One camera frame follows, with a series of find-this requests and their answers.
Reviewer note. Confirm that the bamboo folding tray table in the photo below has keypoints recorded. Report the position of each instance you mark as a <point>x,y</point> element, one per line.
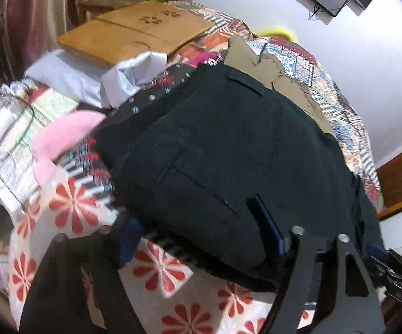
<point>135,31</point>

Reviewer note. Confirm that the dark patterned cloth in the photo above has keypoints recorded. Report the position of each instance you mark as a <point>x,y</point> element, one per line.
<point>145,101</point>

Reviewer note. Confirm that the striped pink curtain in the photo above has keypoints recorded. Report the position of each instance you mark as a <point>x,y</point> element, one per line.
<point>37,14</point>

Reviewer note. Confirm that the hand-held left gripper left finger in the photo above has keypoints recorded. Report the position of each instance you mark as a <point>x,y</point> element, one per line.
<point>129,238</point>

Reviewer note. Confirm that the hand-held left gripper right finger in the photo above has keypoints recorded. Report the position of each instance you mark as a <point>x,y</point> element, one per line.
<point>272,226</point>

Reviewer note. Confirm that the stack of printed papers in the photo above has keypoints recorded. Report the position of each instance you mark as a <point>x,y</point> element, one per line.
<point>48,106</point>

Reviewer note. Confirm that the pink plush toy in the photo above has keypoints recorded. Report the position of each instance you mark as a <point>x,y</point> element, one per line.
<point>62,135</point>

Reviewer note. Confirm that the black pants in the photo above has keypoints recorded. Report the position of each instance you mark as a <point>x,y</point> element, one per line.
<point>222,139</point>

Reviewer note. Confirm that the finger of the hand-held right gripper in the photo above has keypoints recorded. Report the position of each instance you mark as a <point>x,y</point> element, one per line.
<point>375,249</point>

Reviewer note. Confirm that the wooden stool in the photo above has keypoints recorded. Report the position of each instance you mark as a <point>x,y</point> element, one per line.
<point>100,3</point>

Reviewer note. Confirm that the khaki cloth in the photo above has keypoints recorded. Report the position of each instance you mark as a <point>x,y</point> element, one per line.
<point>291,80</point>

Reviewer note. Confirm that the yellow foam tube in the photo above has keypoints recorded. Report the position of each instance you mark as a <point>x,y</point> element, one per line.
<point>277,32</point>

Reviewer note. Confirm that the patchwork blanket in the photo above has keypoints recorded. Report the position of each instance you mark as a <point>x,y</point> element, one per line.
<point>340,104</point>

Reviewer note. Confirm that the white cloth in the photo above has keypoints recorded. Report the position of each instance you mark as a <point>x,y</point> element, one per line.
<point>83,80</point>

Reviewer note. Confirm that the red flower bedsheet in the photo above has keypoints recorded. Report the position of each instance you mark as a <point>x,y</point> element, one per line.
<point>173,299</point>

